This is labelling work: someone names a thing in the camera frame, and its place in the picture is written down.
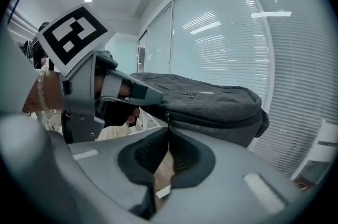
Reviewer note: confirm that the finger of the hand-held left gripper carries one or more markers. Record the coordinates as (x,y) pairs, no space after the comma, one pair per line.
(150,96)

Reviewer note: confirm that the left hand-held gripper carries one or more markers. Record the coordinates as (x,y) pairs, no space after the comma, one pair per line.
(76,35)

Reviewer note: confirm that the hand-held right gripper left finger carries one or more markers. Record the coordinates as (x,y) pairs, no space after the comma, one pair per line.
(105,162)

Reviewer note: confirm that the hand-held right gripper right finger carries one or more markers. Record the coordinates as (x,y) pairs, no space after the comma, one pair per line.
(232,180)

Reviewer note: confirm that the dark grey backpack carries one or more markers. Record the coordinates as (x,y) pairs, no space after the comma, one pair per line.
(211,106)

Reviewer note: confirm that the person's left forearm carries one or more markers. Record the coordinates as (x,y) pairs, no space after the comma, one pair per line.
(54,96)

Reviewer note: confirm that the person's left hand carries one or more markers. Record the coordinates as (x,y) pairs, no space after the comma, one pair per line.
(133,116)

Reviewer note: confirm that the white air conditioner cabinet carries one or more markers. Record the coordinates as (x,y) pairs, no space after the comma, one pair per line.
(322,143)

